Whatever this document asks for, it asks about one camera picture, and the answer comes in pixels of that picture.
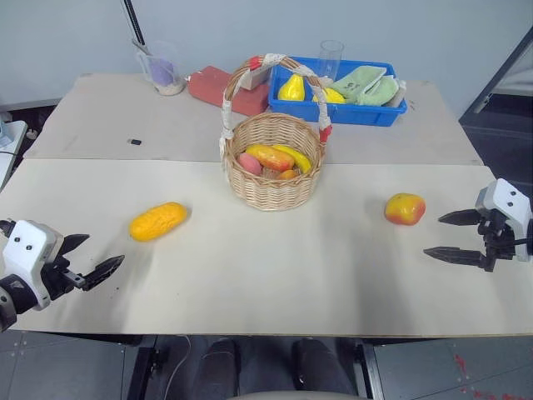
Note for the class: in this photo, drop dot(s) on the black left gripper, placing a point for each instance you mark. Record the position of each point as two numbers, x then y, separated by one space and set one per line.
58 277

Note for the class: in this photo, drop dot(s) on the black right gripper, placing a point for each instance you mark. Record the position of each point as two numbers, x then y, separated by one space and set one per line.
497 243

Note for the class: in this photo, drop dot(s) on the bumpy yellow oblong fruit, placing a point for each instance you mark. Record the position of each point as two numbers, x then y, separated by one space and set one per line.
158 221

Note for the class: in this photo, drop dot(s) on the small orange fruit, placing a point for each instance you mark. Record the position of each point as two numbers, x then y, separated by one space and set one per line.
287 175

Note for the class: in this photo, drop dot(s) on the red yellow apple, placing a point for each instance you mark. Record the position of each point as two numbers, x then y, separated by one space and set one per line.
404 209

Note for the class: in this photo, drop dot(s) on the dark grey cabinet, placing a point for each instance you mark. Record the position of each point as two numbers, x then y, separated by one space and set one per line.
499 137

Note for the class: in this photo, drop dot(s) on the small black plug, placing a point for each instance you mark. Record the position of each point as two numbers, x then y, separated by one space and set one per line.
134 141

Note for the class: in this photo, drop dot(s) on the white equipment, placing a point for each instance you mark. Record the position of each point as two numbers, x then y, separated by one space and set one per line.
8 137

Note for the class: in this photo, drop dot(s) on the beige paper table cover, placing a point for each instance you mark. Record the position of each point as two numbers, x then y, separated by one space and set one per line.
125 116
250 271

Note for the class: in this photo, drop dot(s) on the blue plastic bin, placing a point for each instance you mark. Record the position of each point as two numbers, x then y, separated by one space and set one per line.
362 114

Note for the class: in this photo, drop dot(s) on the plain green cloth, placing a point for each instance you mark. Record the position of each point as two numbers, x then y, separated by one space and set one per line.
381 93

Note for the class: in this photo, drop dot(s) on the dark rounded shape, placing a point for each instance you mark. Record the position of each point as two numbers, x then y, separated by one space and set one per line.
320 371
218 371

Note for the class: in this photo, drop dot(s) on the yellow banana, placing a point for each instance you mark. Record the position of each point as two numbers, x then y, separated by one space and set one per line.
300 159

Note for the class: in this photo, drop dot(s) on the light green cloth with print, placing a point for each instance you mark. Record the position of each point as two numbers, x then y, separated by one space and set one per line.
354 83

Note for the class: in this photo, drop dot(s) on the pink peach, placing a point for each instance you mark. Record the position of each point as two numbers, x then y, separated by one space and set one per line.
249 162

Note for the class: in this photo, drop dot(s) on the yellow lemon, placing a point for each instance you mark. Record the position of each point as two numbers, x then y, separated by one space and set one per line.
334 96

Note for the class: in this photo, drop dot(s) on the clear plastic measuring cup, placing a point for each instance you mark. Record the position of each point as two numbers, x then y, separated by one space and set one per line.
168 87

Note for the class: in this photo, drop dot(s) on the purple object in cup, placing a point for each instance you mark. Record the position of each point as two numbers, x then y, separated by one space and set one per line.
161 71

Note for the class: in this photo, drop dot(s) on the red yellow mango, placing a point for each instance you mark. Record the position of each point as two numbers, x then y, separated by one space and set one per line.
270 156

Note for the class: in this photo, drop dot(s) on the red brick block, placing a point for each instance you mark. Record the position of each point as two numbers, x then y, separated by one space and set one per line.
208 85

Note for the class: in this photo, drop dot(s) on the clear glass cylinder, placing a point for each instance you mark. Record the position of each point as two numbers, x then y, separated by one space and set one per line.
331 58

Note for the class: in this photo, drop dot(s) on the yellow pear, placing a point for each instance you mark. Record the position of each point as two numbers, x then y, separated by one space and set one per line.
291 89

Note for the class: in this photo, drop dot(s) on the black metal pole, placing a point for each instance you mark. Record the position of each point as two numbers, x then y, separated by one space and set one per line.
135 25

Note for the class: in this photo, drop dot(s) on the beige white small box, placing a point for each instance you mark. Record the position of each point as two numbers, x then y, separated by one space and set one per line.
258 77

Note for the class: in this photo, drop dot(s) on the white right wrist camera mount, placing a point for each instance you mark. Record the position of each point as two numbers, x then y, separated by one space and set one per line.
506 196

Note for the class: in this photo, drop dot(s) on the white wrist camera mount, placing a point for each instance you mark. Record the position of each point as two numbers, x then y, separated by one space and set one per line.
506 196
25 250

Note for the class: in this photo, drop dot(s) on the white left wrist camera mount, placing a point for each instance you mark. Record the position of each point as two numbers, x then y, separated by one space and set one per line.
25 250

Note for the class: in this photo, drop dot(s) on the black table leg frame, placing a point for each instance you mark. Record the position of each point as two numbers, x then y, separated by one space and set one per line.
141 366
368 371

